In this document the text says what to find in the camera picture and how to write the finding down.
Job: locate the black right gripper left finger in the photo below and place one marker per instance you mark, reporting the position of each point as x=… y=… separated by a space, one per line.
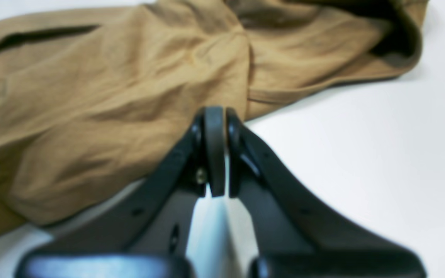
x=146 y=234

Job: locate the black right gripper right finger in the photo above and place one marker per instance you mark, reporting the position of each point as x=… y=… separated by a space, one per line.
x=297 y=234

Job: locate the brown t-shirt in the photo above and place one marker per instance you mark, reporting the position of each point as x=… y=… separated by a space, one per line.
x=91 y=99

